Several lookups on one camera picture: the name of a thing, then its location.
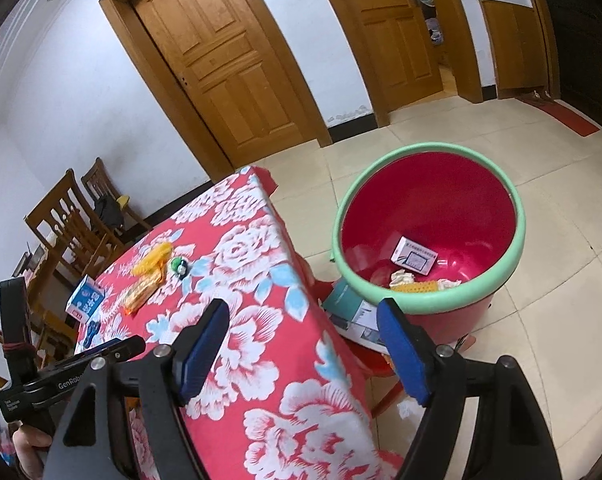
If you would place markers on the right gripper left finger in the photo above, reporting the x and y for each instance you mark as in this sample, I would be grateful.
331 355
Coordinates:
172 375

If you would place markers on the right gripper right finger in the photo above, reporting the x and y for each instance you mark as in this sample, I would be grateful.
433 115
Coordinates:
434 375

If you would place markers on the yellow foam net small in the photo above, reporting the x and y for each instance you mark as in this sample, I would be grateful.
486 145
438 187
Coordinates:
416 287

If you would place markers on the orange snack packet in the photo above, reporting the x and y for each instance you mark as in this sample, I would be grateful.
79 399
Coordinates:
142 290

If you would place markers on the white tissue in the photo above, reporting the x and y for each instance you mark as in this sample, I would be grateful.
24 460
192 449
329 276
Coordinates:
400 278

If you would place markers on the white medicine box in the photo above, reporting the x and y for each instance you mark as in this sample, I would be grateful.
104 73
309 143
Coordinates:
413 257

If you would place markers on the person's left hand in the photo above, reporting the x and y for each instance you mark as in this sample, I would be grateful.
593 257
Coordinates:
27 442

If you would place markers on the blue fidget spinner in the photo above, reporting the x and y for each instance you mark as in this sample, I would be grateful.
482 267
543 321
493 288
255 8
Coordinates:
91 331

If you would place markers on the wooden side table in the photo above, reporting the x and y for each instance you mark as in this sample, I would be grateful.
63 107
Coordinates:
54 332

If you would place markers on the green black small toy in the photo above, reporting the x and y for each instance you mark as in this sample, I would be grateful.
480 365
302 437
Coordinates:
180 267

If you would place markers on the blue white milk carton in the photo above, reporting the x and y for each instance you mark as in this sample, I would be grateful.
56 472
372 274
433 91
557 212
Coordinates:
85 300

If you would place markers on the red floral tablecloth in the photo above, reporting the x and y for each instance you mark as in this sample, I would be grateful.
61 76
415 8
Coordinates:
285 398

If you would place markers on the red bucket green rim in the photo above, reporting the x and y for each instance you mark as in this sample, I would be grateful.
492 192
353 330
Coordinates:
449 199

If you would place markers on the near wooden chair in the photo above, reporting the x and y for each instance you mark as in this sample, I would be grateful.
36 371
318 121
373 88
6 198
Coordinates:
71 232

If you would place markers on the far wooden chair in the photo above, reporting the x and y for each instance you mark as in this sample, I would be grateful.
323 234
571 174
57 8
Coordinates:
111 206

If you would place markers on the red door mat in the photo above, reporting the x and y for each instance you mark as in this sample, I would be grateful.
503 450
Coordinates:
572 120

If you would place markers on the closed wooden door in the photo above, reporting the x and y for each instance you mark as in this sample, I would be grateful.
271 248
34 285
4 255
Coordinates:
238 71

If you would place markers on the open wooden door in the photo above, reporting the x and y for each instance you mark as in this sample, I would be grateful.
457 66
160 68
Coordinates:
401 50

